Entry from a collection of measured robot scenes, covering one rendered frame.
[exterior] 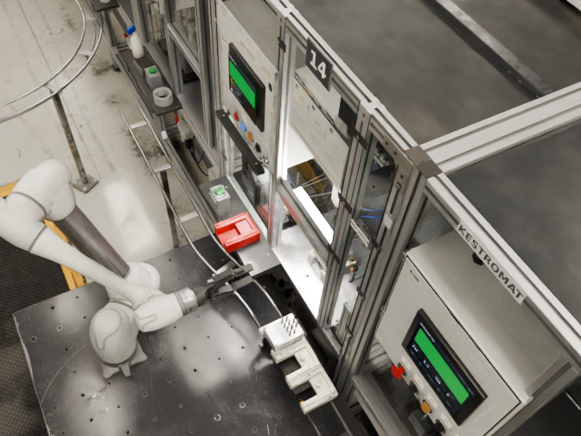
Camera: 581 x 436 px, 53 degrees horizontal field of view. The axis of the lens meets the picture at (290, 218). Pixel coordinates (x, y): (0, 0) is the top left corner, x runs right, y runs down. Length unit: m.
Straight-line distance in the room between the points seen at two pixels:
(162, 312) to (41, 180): 0.59
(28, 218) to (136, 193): 1.91
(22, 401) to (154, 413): 1.06
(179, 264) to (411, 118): 1.56
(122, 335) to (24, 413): 1.10
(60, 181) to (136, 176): 1.90
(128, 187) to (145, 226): 0.34
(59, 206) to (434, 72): 1.28
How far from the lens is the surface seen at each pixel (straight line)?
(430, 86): 1.53
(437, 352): 1.48
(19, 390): 3.35
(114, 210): 3.81
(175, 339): 2.53
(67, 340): 2.62
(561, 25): 1.89
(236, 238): 2.42
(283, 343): 2.23
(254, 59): 1.90
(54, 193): 2.07
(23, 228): 2.01
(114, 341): 2.31
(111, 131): 4.28
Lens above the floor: 2.95
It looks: 53 degrees down
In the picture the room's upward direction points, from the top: 6 degrees clockwise
